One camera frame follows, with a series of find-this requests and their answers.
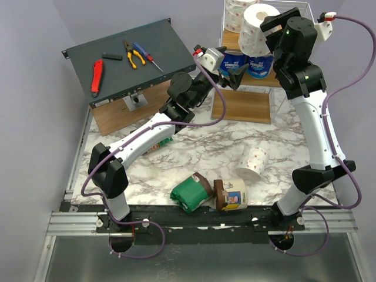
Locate floral paper roll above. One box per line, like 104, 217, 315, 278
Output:
236, 145, 269, 182
224, 0, 260, 33
238, 4, 280, 57

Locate blue white paper towel roll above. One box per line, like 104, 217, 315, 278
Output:
247, 55, 274, 79

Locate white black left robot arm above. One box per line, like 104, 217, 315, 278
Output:
87, 46, 248, 232

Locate green wrapped roll near left arm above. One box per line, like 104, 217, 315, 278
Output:
145, 137, 173, 154

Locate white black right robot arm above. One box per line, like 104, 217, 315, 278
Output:
260, 7, 356, 230

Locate floral paper roll on shelf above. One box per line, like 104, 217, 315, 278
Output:
224, 0, 260, 33

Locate blue red screwdriver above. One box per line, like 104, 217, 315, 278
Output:
133, 42, 163, 72

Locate black bit holder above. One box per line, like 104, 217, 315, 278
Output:
102, 53, 123, 61

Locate dark grey rack server chassis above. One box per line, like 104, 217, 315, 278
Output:
62, 19, 196, 109

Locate wooden board under chassis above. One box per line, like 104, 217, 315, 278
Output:
90, 80, 170, 136

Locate red utility knife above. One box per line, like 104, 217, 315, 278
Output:
90, 59, 104, 98

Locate green brown wrapped roll front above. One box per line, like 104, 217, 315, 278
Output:
170, 172, 214, 213

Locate cream cartoon wrapped roll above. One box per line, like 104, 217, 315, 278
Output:
213, 178, 248, 212

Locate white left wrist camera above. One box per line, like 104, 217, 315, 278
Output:
193, 45, 224, 75

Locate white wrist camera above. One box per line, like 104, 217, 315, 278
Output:
314, 12, 337, 43
193, 45, 224, 75

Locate white wire wooden shelf rack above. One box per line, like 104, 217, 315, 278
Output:
211, 1, 314, 124

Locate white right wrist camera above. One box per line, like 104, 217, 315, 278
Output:
314, 12, 337, 43

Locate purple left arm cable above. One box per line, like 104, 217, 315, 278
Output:
80, 52, 227, 259

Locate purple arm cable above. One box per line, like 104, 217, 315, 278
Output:
80, 52, 227, 259
273, 14, 376, 257

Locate yellow handled pliers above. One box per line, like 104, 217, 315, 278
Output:
123, 40, 146, 69

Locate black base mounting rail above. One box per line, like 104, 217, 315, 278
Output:
59, 202, 305, 244

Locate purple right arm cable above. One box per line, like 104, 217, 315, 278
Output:
273, 14, 376, 257

